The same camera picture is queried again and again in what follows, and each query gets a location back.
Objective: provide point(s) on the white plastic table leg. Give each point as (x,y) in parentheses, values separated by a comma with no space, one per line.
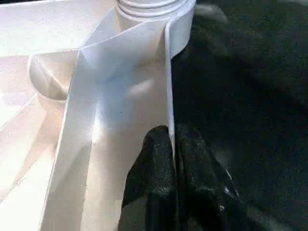
(151,8)

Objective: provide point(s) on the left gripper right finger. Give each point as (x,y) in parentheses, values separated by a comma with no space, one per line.
(204,192)

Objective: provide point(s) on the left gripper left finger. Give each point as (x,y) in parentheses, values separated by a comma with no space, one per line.
(151,187)

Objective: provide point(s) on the white plastic table top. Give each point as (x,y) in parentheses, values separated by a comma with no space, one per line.
(60,120)

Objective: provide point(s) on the black mat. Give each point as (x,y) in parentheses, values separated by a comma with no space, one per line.
(240,96)

